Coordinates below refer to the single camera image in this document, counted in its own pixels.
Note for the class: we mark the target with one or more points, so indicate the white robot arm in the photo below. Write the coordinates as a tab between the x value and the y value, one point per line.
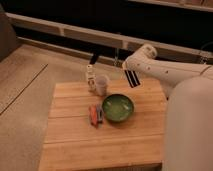
188	139

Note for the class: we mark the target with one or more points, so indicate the white ceramic cup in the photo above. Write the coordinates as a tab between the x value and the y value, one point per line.
101	83

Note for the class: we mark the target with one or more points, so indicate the white small bottle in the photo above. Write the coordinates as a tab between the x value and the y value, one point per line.
90	77

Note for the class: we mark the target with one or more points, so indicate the green bowl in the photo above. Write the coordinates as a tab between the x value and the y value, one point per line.
117	107

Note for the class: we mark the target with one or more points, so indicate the orange marker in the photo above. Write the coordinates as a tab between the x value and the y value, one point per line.
93	115

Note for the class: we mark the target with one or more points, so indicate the black white striped eraser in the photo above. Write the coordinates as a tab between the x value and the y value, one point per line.
132	78

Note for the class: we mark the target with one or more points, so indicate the white window rail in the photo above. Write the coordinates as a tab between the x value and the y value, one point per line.
105	38

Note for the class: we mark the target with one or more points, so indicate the wooden table board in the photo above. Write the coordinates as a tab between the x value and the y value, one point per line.
73	144

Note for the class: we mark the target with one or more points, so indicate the grey blue stapler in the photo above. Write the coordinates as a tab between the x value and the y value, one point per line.
99	113

